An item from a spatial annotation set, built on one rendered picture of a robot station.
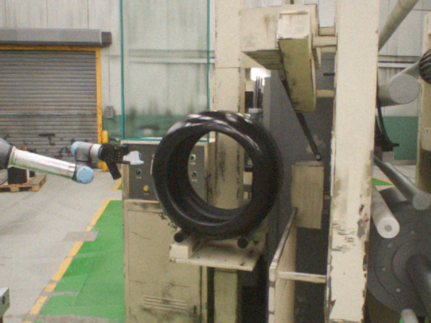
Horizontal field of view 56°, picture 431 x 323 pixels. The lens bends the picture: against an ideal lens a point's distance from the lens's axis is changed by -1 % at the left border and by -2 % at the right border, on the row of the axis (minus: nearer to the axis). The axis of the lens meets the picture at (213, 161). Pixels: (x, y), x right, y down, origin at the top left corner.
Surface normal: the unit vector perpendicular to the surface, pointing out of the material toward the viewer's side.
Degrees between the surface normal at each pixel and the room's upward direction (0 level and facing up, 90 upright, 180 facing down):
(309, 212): 90
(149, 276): 90
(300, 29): 72
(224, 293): 90
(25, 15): 90
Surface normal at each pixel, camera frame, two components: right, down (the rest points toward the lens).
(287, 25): -0.26, -0.20
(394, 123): 0.11, 0.11
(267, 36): -0.27, 0.11
